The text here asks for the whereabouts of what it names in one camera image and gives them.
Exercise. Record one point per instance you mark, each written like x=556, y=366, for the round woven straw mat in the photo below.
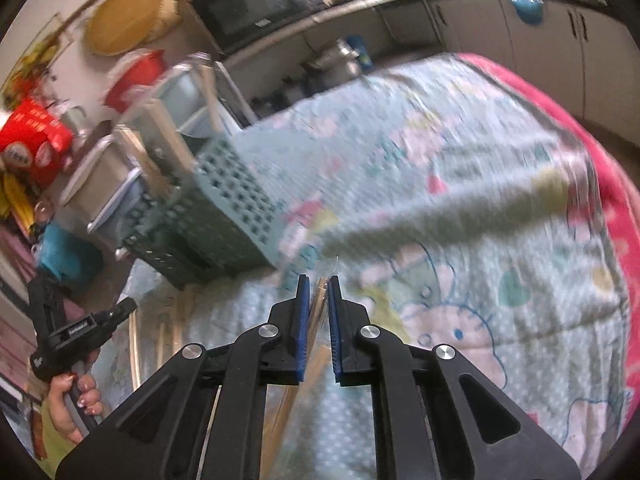
x=167, y=7

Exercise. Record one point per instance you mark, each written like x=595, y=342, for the white kitchen cabinets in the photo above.
x=550, y=50

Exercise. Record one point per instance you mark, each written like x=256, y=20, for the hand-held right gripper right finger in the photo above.
x=336, y=332

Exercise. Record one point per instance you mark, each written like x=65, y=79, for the red printed shopping bag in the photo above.
x=35, y=140

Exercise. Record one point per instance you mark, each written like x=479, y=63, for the person's left hand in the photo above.
x=65, y=405

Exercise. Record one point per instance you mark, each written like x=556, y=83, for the red plastic basin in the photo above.
x=135, y=80

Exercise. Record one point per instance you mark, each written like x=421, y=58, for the bunch of bamboo chopsticks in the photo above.
x=150, y=165

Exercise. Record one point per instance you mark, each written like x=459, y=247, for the fruit picture wall tile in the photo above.
x=35, y=60

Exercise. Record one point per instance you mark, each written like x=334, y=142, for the black microwave oven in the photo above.
x=250, y=5

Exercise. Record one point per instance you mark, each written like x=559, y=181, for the pink fleece blanket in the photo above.
x=600, y=160

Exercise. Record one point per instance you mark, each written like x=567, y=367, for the stacked metal pots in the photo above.
x=335, y=65

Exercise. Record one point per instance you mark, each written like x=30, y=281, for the mint blue drawer tower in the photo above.
x=185, y=95

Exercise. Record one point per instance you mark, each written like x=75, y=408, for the metal shelf table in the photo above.
x=330, y=15

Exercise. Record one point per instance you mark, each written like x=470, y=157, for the teal hanging bag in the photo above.
x=67, y=257

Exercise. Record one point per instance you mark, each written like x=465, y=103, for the cartoon printed blanket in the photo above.
x=425, y=200

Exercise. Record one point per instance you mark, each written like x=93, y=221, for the round bamboo cutting board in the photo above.
x=122, y=15

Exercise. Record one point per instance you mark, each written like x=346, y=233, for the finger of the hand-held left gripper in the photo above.
x=120, y=312

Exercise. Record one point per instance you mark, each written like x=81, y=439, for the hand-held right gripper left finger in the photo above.
x=301, y=332

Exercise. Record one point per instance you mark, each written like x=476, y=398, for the green plastic utensil holder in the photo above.
x=220, y=220

